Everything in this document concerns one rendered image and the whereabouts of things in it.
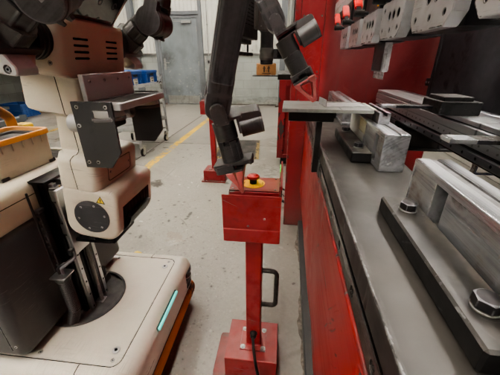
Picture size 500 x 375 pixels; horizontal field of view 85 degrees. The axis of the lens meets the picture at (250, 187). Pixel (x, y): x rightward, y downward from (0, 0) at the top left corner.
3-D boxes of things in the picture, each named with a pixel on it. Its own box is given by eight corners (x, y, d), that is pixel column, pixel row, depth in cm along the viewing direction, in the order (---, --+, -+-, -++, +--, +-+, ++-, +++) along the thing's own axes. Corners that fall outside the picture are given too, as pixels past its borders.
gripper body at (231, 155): (252, 166, 70) (245, 138, 67) (214, 173, 72) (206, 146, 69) (254, 158, 76) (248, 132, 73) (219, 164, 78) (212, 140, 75)
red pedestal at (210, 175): (206, 174, 299) (200, 94, 264) (228, 175, 296) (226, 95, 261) (201, 181, 281) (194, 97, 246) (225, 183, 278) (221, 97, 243)
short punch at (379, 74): (369, 77, 87) (375, 44, 83) (376, 77, 87) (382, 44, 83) (379, 79, 78) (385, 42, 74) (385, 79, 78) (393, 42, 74)
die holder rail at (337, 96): (327, 107, 164) (329, 90, 160) (337, 107, 163) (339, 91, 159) (341, 125, 119) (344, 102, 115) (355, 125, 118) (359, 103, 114)
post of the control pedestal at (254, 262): (248, 332, 112) (247, 219, 89) (260, 333, 112) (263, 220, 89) (245, 344, 107) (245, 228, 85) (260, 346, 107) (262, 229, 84)
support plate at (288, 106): (283, 103, 98) (283, 100, 98) (359, 105, 95) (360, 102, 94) (282, 111, 82) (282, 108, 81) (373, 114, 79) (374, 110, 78)
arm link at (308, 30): (268, 22, 85) (266, 18, 77) (302, -2, 81) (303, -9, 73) (286, 59, 88) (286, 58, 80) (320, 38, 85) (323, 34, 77)
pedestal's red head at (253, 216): (234, 207, 96) (234, 158, 89) (280, 210, 95) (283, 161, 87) (223, 241, 78) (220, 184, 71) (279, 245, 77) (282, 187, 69)
